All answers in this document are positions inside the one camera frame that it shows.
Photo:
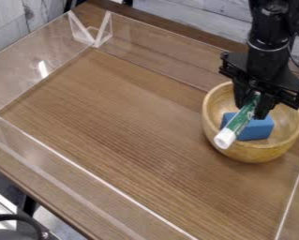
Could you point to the black metal table frame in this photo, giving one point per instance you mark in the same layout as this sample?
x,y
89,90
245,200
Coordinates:
x,y
17,206

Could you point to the brown wooden bowl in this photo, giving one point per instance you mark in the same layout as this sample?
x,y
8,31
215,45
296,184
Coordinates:
x,y
257,151

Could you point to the clear acrylic corner bracket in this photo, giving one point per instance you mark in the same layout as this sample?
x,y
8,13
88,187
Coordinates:
x,y
90,35

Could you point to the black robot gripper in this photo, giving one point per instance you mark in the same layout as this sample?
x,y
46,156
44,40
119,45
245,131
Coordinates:
x,y
260,70

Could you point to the blue rectangular block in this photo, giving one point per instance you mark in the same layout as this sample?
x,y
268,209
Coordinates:
x,y
257,129

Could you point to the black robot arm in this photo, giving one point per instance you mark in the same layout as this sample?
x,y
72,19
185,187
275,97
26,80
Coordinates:
x,y
274,20

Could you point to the green Expo marker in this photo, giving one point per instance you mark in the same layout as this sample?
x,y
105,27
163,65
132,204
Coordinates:
x,y
231,130

